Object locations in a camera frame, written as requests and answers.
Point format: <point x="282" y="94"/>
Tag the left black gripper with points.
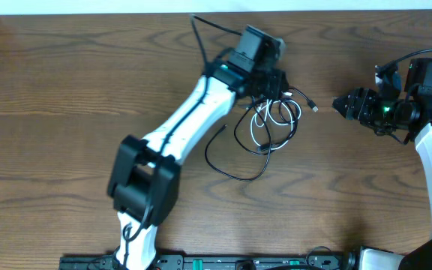
<point x="272" y="87"/>

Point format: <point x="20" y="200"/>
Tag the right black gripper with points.
<point x="359" y="106"/>

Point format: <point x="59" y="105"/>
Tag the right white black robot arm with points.
<point x="396" y="106"/>

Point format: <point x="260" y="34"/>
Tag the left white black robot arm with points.
<point x="144" y="182"/>

